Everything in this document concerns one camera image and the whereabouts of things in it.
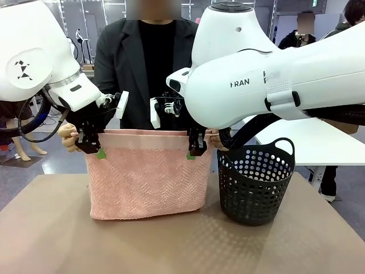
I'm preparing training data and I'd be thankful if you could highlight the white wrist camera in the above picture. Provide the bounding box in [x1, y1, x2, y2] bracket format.
[149, 96, 161, 130]
[115, 90, 129, 119]

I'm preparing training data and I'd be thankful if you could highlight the black perforated laundry basket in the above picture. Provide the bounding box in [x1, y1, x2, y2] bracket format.
[216, 137, 297, 227]

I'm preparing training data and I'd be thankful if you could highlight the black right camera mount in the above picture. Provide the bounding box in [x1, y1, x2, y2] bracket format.
[159, 90, 186, 118]

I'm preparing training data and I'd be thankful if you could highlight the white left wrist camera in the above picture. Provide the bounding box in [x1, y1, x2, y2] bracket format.
[115, 90, 129, 119]

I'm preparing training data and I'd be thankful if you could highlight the left gripper thin black cable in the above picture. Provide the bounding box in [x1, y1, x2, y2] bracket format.
[19, 108, 71, 143]

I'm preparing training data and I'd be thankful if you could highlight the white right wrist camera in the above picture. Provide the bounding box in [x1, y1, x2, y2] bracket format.
[149, 96, 161, 130]

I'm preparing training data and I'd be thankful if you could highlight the person's right hand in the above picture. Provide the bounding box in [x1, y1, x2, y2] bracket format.
[58, 123, 84, 154]

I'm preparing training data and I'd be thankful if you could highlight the pink terry towel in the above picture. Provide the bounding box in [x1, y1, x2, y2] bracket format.
[84, 128, 215, 221]

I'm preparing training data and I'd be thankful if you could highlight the left arm black hose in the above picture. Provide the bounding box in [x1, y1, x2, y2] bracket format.
[17, 87, 54, 135]

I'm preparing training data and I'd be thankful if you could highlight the camera stand with white head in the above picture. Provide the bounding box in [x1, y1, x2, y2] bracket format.
[75, 28, 94, 65]

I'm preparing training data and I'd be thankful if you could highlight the person in black fur jacket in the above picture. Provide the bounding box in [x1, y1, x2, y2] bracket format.
[278, 10, 317, 50]

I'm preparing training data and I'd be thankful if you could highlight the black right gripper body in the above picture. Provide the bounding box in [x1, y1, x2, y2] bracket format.
[187, 126, 206, 138]

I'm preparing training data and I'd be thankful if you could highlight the right arm black hose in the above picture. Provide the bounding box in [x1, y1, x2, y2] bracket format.
[217, 104, 365, 151]

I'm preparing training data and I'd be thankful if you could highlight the person in brown apron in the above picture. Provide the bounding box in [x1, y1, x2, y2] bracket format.
[319, 0, 365, 203]

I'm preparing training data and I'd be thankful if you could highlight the person's left hand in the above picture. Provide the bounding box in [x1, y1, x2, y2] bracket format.
[205, 128, 230, 152]

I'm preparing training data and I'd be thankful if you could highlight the white side table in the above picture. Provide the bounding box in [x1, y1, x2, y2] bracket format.
[244, 115, 365, 183]

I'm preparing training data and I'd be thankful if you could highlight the arm black hose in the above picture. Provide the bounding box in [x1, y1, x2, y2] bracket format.
[17, 87, 54, 135]
[217, 104, 365, 151]

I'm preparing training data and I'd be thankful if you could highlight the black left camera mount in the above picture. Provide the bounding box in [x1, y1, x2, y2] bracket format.
[98, 91, 122, 111]

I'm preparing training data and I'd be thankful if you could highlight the person in dark jacket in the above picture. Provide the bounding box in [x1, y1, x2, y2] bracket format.
[93, 0, 200, 132]

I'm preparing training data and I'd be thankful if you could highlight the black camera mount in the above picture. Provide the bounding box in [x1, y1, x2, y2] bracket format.
[159, 90, 186, 118]
[98, 91, 122, 111]

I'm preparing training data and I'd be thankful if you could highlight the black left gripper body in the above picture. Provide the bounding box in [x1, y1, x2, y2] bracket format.
[68, 102, 107, 131]

